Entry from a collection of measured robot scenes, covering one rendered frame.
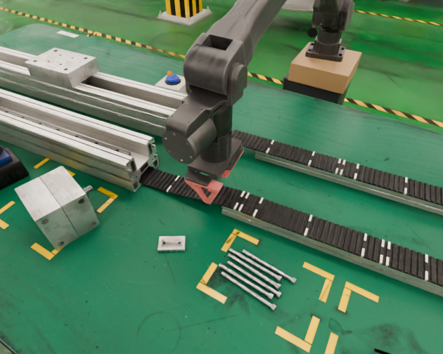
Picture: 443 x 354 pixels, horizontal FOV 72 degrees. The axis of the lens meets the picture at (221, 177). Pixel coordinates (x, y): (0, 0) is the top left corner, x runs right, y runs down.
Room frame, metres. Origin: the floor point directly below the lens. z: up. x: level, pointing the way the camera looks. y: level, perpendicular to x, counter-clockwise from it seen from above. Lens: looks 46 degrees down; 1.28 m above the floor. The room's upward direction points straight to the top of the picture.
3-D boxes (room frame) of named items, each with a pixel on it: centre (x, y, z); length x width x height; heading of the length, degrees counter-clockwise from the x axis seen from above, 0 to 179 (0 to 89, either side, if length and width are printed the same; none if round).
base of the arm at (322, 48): (1.01, -0.35, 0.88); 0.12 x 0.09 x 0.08; 67
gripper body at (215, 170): (0.41, 0.01, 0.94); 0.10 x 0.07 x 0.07; 156
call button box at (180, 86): (0.82, 0.15, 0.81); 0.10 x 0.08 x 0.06; 155
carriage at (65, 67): (0.83, 0.45, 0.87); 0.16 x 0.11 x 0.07; 65
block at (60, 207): (0.37, 0.30, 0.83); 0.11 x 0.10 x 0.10; 134
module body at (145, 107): (0.83, 0.45, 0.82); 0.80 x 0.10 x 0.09; 65
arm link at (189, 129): (0.37, 0.03, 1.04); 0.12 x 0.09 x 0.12; 149
